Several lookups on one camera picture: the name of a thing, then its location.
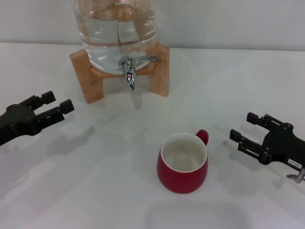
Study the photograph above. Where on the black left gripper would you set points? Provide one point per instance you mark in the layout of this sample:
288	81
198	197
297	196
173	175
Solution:
16	121

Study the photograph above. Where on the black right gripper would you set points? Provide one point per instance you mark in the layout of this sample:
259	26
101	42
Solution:
286	145

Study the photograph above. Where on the chrome faucet with lever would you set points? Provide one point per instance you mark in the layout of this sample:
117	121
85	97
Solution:
130	76

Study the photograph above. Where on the red ceramic cup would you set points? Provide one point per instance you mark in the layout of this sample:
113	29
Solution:
175	179

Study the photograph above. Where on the wooden dispenser stand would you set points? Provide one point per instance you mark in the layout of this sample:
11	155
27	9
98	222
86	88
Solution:
91	88

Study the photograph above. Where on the glass water dispenser jar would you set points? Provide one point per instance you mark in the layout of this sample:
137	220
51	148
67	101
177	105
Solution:
107	35

